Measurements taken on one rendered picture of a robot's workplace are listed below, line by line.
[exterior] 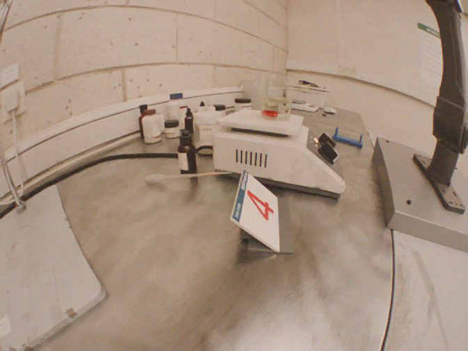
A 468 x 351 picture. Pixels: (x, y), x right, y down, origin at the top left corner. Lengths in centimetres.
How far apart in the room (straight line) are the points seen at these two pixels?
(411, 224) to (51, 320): 40
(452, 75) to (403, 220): 26
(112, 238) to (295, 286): 19
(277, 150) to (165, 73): 55
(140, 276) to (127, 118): 48
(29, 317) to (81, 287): 9
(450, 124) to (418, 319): 28
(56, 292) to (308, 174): 32
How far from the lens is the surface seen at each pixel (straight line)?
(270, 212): 21
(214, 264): 18
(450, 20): 42
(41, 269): 25
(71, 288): 20
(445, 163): 40
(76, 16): 65
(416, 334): 22
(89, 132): 55
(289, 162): 26
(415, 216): 28
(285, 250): 19
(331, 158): 28
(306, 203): 26
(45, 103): 58
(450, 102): 38
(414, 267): 25
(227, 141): 28
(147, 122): 50
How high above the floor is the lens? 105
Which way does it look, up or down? 28 degrees down
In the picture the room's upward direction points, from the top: straight up
